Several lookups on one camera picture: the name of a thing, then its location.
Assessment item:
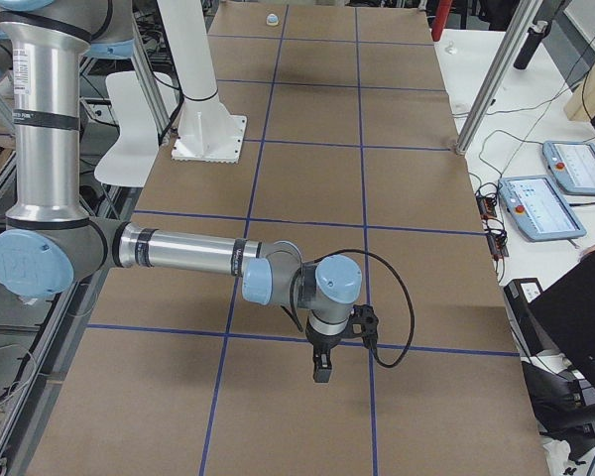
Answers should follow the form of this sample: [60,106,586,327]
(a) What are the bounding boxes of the aluminium frame post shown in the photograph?
[454,0,542,155]

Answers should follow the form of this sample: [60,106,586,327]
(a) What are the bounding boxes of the white plastic chair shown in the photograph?
[94,71,160,187]

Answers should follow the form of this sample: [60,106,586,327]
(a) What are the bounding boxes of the near teach pendant tablet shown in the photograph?
[498,176,586,242]

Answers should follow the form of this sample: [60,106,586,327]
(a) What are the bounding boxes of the blue tape grid lines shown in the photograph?
[86,4,522,476]

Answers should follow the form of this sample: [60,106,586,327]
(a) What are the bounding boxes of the brown paper table cover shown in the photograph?
[0,0,556,476]

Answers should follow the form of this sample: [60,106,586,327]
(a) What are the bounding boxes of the far teach pendant tablet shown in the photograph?
[542,141,595,196]

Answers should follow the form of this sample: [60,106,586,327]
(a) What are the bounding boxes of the small electronics board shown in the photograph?
[476,194,498,220]

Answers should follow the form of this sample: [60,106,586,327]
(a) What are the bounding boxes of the red cylinder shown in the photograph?
[431,0,453,42]

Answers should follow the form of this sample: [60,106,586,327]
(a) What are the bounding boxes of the white camera stand pedestal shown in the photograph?
[158,0,247,163]

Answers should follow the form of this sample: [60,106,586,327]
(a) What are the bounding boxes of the black camera cable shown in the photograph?
[321,250,417,369]

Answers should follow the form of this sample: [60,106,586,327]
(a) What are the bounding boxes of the black laptop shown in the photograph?
[525,249,595,393]

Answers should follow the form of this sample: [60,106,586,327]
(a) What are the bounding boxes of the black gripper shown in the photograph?
[305,328,341,383]

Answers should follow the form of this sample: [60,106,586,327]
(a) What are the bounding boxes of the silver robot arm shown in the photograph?
[0,1,362,383]

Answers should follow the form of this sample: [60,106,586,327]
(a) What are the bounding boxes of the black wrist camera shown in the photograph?
[343,304,379,351]

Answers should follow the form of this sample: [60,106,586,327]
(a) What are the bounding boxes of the black box with label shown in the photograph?
[503,278,543,355]

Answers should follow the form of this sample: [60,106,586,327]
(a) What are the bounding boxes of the teach pendant tablet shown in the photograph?
[498,176,586,242]
[542,141,595,196]

